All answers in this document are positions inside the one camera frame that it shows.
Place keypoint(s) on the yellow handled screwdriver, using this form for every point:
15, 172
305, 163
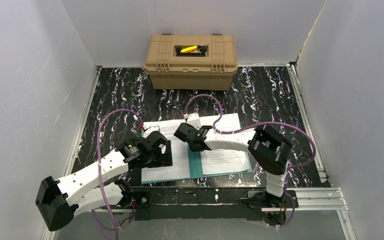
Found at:
193, 48

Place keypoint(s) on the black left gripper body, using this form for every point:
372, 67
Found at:
165, 156

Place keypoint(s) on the printed white paper sheet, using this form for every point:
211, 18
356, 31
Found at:
180, 169

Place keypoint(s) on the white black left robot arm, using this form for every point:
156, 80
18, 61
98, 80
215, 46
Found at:
60, 200

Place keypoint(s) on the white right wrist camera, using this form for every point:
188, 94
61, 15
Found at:
193, 119

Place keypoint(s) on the tan plastic toolbox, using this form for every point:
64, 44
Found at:
210, 67

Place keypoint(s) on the aluminium frame rail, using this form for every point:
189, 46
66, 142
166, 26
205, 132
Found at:
319, 199

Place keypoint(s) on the teal paper folder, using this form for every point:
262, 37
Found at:
195, 166

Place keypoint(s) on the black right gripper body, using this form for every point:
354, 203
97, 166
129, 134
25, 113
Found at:
196, 143

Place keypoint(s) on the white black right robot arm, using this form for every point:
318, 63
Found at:
264, 144

